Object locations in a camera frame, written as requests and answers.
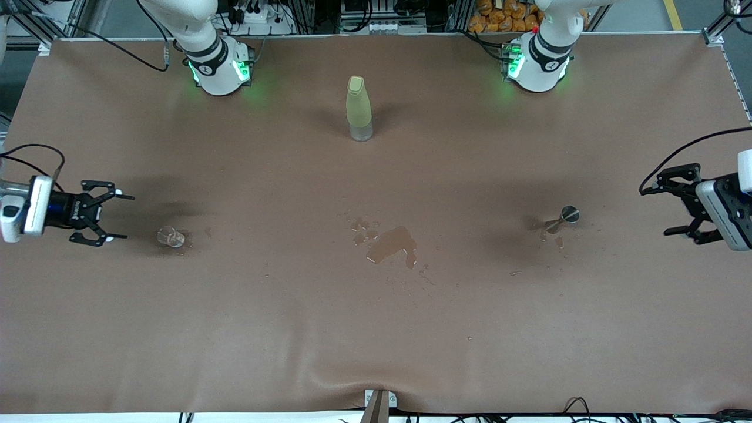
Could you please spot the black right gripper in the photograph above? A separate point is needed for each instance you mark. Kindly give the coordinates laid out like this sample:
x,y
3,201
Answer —
x,y
77,212

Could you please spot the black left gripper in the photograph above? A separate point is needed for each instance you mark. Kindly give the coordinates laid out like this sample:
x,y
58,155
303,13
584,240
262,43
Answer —
x,y
687,200

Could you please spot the clear glass measuring beaker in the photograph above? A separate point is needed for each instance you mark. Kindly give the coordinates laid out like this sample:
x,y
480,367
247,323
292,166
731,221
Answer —
x,y
171,237

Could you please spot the stainless steel jigger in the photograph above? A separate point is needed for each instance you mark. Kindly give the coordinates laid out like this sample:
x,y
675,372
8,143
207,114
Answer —
x,y
568,214

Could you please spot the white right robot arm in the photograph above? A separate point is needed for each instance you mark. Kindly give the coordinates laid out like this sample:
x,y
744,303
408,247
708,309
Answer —
x,y
214,70

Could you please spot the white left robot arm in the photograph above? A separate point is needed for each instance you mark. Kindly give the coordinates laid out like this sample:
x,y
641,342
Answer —
x,y
537,70

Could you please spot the yellow-green shaker bottle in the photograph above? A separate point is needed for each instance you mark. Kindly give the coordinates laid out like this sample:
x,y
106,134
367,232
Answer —
x,y
359,108

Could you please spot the small spilled liquid puddle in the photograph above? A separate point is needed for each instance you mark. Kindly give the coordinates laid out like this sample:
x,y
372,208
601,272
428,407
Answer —
x,y
555,239

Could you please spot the white power strip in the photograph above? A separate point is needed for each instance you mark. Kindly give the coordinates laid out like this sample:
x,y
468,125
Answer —
x,y
258,17

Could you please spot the orange round items pile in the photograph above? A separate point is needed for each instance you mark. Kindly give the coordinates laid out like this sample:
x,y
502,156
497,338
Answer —
x,y
505,14

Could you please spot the large spilled liquid puddle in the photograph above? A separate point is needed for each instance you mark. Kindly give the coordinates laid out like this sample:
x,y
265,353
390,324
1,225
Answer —
x,y
390,242

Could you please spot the brown table mat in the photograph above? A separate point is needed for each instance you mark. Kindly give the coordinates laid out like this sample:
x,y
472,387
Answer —
x,y
376,329

